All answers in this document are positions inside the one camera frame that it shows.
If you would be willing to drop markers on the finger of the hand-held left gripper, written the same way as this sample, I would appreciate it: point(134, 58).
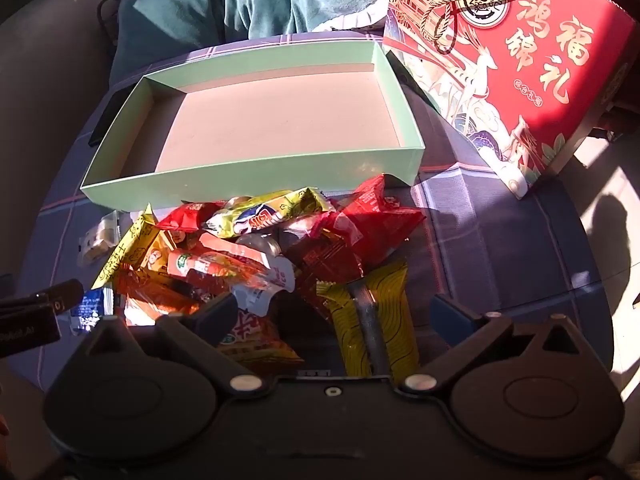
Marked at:
point(62, 294)

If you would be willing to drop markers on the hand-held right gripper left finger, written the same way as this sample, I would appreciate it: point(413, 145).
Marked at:
point(222, 312)

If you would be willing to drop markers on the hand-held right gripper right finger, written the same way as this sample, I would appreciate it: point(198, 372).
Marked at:
point(450, 317)

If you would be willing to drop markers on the small blue packet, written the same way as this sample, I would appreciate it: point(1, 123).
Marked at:
point(90, 307)

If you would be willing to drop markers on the orange-yellow packet with red print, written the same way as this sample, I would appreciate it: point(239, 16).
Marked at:
point(257, 342)

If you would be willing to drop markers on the orange sausage stick packet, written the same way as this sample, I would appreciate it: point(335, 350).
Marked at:
point(210, 267)

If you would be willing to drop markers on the yellow wavy-pattern snack packet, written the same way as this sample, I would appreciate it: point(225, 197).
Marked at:
point(395, 310)

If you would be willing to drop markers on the small white packet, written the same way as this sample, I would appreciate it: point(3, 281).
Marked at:
point(97, 240)

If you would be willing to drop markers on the orange wavy-pattern snack packet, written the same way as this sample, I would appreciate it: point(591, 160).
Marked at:
point(150, 290)

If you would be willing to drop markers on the yellow packet with black print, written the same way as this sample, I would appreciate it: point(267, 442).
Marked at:
point(132, 245)

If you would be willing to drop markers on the orange-red patterned snack packet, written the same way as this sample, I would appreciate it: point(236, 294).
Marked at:
point(187, 216)

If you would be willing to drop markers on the yellow-green packet with blue logo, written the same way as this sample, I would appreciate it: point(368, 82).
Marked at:
point(265, 215)

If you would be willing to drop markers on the dark red foil packet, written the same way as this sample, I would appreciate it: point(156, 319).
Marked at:
point(325, 262)

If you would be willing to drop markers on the red crinkled snack packet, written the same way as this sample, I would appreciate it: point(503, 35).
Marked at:
point(380, 215)

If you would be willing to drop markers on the green cardboard box tray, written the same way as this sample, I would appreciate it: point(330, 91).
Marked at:
point(275, 120)

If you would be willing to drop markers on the teal fleece blanket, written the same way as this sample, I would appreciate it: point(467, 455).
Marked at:
point(200, 0)

